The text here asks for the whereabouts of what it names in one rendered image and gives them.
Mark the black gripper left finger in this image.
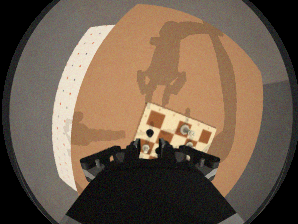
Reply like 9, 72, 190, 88
80, 138, 141, 182

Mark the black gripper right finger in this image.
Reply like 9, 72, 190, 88
159, 138, 220, 181

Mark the chessboard with pieces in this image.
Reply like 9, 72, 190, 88
134, 103, 217, 159

